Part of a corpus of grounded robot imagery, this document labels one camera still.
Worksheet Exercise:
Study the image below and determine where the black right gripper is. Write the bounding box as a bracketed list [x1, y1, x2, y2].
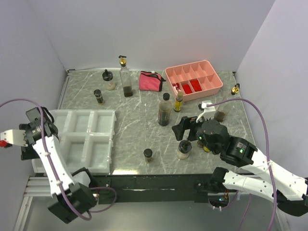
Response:
[171, 113, 219, 154]

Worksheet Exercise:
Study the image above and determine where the spice jar red label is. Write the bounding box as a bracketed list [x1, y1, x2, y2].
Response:
[143, 148, 153, 163]

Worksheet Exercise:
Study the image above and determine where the spice jar black lid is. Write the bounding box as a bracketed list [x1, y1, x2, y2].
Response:
[93, 89, 104, 104]

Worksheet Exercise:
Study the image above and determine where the small dark spice jar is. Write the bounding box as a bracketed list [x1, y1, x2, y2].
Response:
[197, 141, 203, 148]

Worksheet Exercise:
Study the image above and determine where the small yellow label bottle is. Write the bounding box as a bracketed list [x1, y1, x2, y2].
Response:
[203, 145, 211, 153]

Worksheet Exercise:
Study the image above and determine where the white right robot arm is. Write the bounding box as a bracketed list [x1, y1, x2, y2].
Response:
[172, 116, 308, 217]

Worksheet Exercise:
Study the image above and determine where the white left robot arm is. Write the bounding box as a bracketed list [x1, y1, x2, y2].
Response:
[19, 107, 96, 224]

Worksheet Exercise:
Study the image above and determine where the yellow label sauce bottle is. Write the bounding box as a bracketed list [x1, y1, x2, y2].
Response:
[174, 91, 183, 112]

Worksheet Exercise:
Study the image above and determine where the shaker jar chrome black lid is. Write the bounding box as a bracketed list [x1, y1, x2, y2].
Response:
[177, 140, 192, 160]

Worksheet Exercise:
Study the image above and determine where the dark soy sauce bottle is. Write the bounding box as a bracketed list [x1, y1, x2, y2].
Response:
[158, 93, 172, 127]

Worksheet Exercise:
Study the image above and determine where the red cloth middle compartment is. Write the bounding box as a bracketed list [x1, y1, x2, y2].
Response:
[182, 84, 192, 94]

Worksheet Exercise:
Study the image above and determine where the red cloth compartment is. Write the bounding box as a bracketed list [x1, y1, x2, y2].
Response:
[190, 79, 202, 92]
[182, 84, 192, 94]

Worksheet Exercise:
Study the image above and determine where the red white striped cloth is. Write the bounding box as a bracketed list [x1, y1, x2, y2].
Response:
[172, 83, 181, 95]

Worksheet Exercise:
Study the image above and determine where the glass oil bottle gold spout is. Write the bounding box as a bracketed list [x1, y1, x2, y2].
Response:
[214, 83, 240, 123]

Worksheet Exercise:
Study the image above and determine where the red cloth right compartment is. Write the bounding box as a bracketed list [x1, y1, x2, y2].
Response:
[190, 79, 202, 92]

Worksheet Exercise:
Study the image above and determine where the white plastic divided tray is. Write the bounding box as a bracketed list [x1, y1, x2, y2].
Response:
[31, 109, 117, 175]

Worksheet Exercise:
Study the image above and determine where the pink plastic divided box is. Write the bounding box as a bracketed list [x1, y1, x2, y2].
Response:
[165, 60, 223, 102]

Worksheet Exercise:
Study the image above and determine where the pink cloth black trim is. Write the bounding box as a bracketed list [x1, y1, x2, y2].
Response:
[139, 71, 166, 92]

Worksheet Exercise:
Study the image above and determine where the tall glass oil bottle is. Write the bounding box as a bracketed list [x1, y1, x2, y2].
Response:
[119, 55, 133, 97]

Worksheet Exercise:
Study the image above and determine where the round shaker black spout lid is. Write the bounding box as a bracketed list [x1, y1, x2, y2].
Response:
[102, 69, 116, 90]

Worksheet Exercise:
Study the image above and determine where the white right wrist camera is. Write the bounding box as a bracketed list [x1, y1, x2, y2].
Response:
[196, 101, 216, 122]

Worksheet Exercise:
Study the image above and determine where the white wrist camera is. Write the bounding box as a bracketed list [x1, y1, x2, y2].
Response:
[0, 129, 28, 148]
[196, 101, 216, 122]

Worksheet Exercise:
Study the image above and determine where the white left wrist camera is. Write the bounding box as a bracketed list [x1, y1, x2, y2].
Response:
[0, 129, 28, 148]

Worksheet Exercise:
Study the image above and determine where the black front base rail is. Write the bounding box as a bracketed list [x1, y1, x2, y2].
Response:
[94, 174, 228, 203]

